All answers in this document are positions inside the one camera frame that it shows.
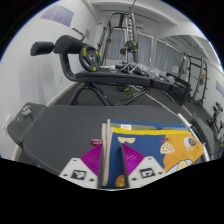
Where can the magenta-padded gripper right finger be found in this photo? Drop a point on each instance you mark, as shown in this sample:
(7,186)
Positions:
(133,160)

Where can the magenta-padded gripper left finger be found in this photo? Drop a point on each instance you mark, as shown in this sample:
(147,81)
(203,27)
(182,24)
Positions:
(91,163)

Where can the colourful cartoon print towel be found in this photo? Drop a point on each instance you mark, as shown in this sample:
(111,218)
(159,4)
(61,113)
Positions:
(150,146)

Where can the black padded weight bench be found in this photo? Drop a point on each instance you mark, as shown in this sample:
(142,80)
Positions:
(60,133)

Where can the black upright panel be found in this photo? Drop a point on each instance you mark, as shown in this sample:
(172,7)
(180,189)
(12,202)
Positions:
(181,93)

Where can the black bench with leg rollers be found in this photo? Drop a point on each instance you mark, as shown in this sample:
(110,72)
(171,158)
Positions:
(110,77)

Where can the chrome dumbbells row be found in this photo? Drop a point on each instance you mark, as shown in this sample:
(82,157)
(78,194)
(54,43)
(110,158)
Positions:
(160,75)

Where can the black exercise machine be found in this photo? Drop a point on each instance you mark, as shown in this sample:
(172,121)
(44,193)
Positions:
(216,110)

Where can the black squat rack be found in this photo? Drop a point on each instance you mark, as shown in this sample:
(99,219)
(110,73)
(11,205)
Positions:
(202,78)

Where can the black yellow weight plate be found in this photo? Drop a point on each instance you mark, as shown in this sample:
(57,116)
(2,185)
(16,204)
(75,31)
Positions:
(131,45)
(85,53)

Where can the grey window curtain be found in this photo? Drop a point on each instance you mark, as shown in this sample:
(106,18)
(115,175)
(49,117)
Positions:
(145,46)
(168,55)

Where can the small purple wall poster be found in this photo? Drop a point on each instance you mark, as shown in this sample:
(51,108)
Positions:
(220,89)

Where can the small brown wall plaque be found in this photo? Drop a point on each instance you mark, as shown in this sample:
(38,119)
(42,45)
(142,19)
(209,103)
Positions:
(87,34)

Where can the large purple wall poster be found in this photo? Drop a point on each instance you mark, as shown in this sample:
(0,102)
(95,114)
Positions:
(58,15)

